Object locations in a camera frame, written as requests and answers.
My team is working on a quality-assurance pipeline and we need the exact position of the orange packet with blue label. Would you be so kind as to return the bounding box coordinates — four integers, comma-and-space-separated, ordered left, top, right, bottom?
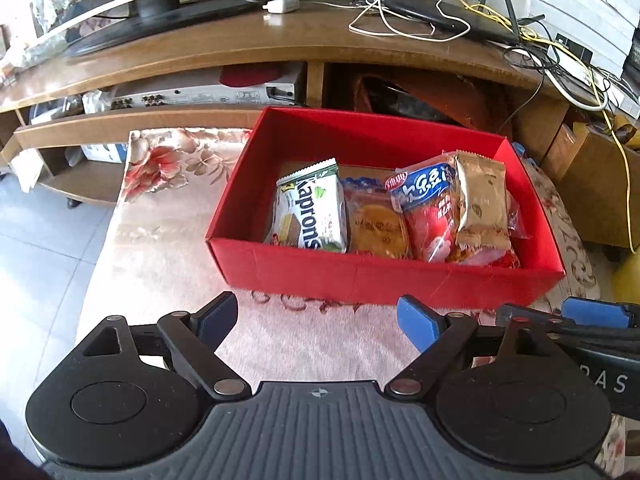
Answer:
384, 152, 463, 264

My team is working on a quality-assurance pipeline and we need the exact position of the orange pastry packet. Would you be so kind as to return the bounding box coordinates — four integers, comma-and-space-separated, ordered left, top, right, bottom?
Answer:
342, 176, 413, 261

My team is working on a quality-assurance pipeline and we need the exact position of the silver media player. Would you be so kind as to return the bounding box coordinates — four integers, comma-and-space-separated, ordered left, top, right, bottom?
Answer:
107, 65, 307, 111

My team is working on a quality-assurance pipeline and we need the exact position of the white power strip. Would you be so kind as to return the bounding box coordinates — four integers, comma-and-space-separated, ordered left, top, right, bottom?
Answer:
545, 42, 640, 116

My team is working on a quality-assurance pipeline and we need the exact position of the white plastic bag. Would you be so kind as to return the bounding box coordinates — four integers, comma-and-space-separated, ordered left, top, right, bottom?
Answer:
10, 150, 46, 191

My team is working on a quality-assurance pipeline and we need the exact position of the brown cardboard box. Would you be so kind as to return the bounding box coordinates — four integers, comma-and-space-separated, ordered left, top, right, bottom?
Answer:
542, 122, 640, 248

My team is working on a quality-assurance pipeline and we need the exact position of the black plug adapter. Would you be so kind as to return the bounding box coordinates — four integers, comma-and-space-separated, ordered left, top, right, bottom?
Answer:
555, 32, 593, 63

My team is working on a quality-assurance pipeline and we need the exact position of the clear plastic bag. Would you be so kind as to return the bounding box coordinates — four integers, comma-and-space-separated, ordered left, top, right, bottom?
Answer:
82, 90, 118, 113

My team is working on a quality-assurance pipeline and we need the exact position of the dark red flat object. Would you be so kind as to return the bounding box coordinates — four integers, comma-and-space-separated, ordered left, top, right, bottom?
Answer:
220, 62, 288, 88

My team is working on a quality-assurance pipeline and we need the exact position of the black cable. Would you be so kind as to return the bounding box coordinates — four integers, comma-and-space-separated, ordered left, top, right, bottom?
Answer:
500, 67, 546, 136

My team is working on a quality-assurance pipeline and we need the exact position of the black router with antennas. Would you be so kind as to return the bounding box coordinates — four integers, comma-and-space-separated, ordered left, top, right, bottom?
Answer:
375, 0, 546, 45

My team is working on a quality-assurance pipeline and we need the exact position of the thick white cable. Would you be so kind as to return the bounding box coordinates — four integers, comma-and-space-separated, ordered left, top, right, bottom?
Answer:
542, 62, 611, 111

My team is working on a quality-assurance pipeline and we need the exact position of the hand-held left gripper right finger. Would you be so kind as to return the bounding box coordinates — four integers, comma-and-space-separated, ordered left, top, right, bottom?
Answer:
385, 296, 566, 401

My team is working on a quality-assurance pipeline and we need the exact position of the wooden television cabinet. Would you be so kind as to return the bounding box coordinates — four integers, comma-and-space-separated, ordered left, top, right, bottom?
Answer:
0, 2, 576, 206

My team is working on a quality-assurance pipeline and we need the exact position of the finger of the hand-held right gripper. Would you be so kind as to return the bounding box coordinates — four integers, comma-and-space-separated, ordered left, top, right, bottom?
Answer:
495, 302, 571, 333
562, 297, 640, 329

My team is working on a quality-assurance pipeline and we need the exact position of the blue plastic sheet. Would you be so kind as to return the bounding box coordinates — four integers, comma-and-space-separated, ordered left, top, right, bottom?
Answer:
512, 142, 538, 166

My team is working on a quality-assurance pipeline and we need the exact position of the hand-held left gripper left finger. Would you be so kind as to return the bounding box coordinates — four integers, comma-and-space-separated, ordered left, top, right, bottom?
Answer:
70, 291, 251, 401

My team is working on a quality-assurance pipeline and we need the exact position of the white green wafer packet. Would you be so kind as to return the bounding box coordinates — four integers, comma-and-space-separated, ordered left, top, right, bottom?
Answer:
264, 157, 349, 254

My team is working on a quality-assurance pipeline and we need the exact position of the yellow cable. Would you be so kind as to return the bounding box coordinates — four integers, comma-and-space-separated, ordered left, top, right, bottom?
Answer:
425, 0, 640, 253

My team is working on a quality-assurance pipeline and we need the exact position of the thin white cable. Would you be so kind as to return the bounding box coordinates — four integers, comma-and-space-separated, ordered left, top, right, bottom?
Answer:
348, 0, 471, 41

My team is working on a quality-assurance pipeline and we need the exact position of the white blue carton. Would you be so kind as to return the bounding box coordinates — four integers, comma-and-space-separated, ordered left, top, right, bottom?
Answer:
80, 142, 128, 163

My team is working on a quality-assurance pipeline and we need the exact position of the red cardboard box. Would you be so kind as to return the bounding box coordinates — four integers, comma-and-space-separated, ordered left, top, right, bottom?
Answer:
206, 106, 567, 308

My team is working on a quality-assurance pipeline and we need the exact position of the tan snack packet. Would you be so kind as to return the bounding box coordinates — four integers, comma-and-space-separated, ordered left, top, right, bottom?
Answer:
454, 154, 513, 252

